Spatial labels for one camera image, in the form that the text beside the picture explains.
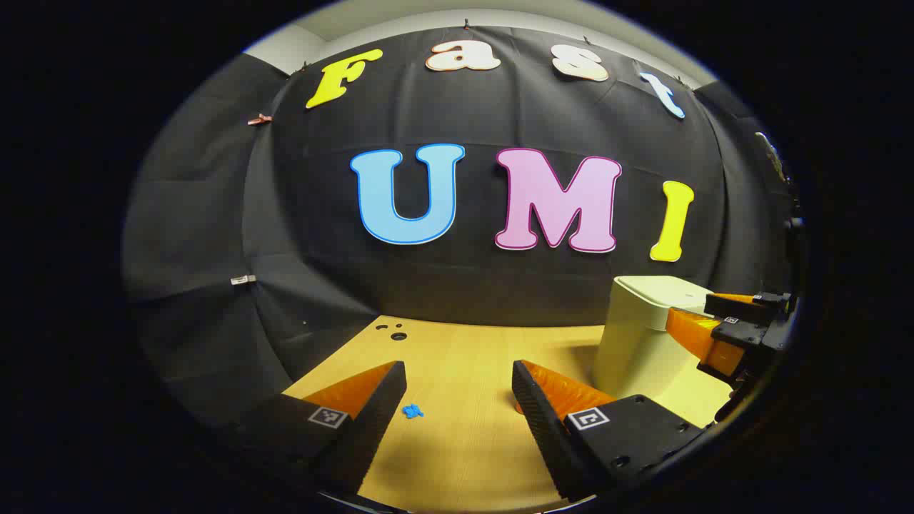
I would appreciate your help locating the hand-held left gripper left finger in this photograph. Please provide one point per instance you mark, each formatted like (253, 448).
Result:
(378, 407)

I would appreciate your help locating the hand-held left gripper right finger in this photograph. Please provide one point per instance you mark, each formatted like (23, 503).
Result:
(535, 414)

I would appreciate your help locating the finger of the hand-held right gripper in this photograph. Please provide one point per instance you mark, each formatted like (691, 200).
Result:
(703, 339)
(742, 305)

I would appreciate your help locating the blue paper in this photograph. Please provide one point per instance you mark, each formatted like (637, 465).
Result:
(413, 411)

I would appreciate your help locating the green desktop garbage bin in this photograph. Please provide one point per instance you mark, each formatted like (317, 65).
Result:
(635, 335)

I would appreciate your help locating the wooden desktop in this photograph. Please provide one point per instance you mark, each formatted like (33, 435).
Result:
(457, 371)

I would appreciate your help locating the black backdrop cloth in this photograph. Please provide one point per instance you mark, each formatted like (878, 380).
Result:
(457, 285)

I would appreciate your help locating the silver cloth clip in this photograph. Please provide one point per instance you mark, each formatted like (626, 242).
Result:
(243, 280)

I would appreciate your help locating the copper cloth clip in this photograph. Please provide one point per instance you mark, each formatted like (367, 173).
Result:
(259, 119)

